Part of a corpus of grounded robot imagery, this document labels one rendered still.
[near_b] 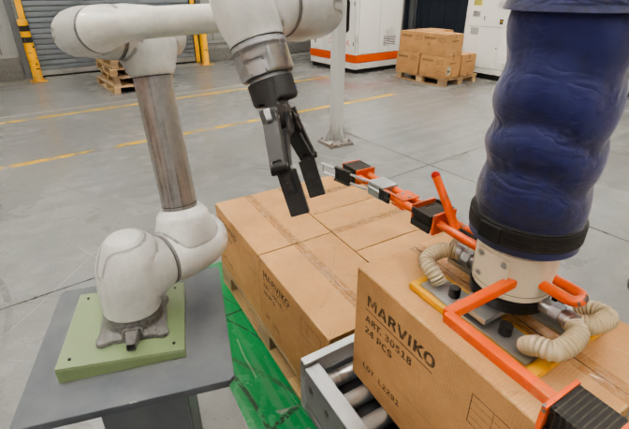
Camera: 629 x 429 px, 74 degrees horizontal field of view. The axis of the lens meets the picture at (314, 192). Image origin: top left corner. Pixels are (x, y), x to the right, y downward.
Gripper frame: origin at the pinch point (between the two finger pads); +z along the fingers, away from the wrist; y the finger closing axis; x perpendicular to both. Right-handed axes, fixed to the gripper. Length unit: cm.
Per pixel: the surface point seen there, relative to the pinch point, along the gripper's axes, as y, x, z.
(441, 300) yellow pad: -28.7, 15.1, 36.2
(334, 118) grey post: -411, -57, -20
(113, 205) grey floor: -234, -229, -5
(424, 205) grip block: -49, 17, 18
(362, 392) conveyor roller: -44, -15, 67
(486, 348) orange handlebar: -1.3, 21.1, 33.1
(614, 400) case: -11, 41, 53
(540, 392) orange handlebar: 5.7, 26.7, 37.2
